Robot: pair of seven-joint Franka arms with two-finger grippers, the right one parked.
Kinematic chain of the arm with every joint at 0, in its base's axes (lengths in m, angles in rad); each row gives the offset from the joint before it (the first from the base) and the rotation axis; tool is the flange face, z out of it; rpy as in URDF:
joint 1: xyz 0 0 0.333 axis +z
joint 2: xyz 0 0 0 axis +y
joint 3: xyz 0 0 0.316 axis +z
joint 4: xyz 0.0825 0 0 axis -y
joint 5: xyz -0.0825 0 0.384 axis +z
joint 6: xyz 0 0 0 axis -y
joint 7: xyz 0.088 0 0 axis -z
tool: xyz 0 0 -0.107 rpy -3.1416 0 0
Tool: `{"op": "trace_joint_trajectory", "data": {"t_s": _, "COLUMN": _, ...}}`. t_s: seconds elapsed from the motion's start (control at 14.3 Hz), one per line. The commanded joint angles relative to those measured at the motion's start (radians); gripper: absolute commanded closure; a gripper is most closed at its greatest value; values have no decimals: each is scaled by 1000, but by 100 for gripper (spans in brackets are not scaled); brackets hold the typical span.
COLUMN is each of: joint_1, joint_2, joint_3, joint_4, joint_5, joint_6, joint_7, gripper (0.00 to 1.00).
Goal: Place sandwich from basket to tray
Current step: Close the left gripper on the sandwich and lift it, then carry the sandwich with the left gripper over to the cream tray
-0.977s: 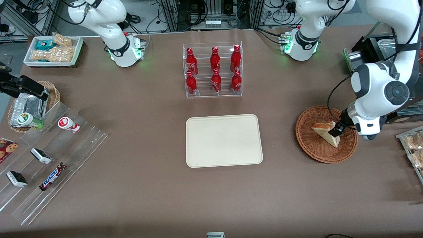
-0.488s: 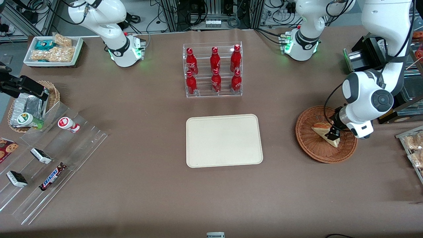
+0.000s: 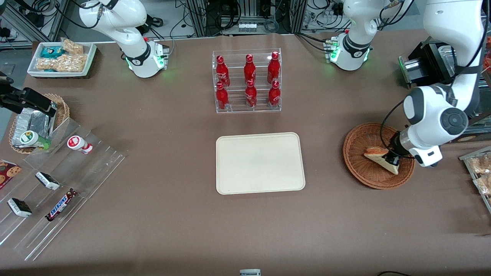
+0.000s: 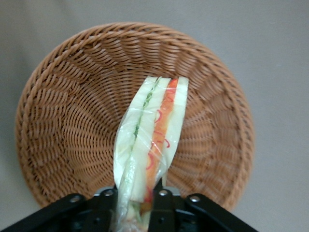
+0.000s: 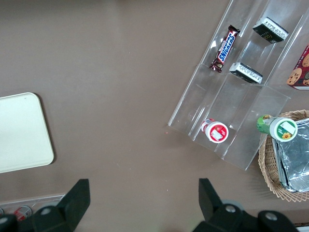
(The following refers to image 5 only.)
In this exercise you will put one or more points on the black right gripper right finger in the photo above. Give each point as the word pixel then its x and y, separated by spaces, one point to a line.
pixel 208 200

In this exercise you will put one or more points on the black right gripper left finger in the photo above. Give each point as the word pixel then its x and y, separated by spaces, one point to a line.
pixel 74 198

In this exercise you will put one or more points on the light wicker basket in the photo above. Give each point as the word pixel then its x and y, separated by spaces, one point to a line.
pixel 268 169

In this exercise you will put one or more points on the cream plastic tray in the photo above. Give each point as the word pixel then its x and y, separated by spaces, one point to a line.
pixel 21 130

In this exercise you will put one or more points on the white snack tray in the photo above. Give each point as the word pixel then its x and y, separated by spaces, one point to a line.
pixel 303 229

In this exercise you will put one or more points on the clear acrylic bottle rack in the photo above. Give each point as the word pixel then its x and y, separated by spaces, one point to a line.
pixel 36 199

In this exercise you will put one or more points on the red cola bottle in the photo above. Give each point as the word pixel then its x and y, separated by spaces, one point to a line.
pixel 21 212

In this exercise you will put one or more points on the red yogurt drink bottle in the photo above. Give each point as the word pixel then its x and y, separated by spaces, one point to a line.
pixel 217 133

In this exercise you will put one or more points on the silver foil package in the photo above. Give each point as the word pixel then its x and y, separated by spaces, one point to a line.
pixel 297 157
pixel 280 166

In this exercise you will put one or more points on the clear stepped acrylic display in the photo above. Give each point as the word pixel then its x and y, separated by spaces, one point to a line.
pixel 241 108

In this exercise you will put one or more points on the green yogurt drink bottle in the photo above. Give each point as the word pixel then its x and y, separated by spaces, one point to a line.
pixel 282 129

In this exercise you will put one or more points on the black chocolate box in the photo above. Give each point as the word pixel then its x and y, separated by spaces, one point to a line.
pixel 270 30
pixel 246 72

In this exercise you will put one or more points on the Snickers chocolate bar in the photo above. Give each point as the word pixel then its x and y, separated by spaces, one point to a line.
pixel 225 48

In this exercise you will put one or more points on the red cookie box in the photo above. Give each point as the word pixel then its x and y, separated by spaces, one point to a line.
pixel 300 72

